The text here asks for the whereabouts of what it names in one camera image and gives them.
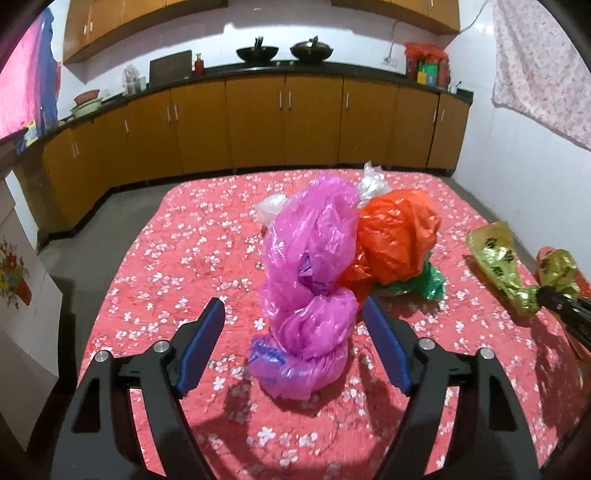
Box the gold printed plastic bag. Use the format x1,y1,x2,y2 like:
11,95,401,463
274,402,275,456
466,221,582,317

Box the lower wooden kitchen cabinets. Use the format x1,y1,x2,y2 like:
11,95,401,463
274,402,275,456
15,63,474,239

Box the wooden kitchen cabinets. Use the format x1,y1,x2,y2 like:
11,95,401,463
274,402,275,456
63,1,461,68
15,63,474,239

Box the upper wooden kitchen cabinets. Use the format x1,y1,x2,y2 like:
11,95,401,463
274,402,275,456
63,1,461,68

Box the red plastic basket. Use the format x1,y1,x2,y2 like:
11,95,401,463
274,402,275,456
536,247,590,366

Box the green plastic bag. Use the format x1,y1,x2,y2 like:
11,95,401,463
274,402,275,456
374,261,446,301

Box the white floral cabinet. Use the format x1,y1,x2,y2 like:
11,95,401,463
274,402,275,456
1,182,63,448

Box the red floral tablecloth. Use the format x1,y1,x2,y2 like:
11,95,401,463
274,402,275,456
78,168,591,480

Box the orange-red plastic bag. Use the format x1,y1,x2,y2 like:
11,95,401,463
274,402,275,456
339,189,441,302

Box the purple plastic bag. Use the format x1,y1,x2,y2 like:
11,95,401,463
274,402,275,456
247,174,363,401

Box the pink floral hanging cloth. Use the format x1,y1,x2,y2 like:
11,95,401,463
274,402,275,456
492,0,590,149

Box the white plastic bag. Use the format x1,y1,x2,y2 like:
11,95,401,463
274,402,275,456
254,162,392,228

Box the green box on counter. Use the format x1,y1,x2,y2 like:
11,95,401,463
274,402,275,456
417,62,439,88

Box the red bag on counter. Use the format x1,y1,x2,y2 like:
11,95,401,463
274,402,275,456
405,43,451,90

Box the stacked bowls on counter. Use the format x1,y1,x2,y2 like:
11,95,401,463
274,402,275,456
71,89,102,118

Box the glass jar on counter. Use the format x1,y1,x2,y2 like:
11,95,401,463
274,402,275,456
122,64,147,97

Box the black wok with lid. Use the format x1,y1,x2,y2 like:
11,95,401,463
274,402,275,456
290,36,334,65

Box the pink blue hanging cloth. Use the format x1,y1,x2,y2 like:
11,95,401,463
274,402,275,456
1,9,61,152

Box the brown cutting board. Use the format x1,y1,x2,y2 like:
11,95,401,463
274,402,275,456
149,50,192,89

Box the red bottle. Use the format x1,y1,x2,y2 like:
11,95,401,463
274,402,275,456
194,53,204,76

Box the black wok with utensil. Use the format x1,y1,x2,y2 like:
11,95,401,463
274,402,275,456
236,37,279,66

